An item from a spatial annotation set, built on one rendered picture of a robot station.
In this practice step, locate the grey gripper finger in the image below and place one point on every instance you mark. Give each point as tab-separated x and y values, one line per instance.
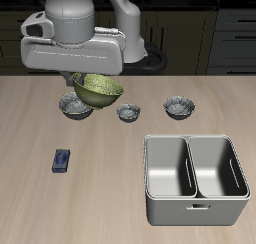
67	78

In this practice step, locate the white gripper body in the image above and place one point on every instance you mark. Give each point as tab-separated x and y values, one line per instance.
71	56

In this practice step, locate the green bowl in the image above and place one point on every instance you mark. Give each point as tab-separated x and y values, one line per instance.
97	91

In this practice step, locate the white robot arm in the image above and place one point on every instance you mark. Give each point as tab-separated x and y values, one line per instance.
71	11

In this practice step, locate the large grey fluted dish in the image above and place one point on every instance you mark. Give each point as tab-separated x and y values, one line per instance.
74	106

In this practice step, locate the small grey fluted dish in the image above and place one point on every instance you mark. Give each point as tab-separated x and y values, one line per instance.
128	112

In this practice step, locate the small dark blue box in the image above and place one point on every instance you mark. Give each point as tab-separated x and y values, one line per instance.
61	160

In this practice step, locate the medium grey fluted dish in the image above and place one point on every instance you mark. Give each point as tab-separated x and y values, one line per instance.
179	107

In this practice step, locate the dark kitchen cupboards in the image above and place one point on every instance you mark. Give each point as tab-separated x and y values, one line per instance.
200	34

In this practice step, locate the white two-bin basket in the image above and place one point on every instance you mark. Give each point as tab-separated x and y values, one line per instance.
196	179

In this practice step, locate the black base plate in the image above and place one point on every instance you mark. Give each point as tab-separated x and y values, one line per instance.
153	59

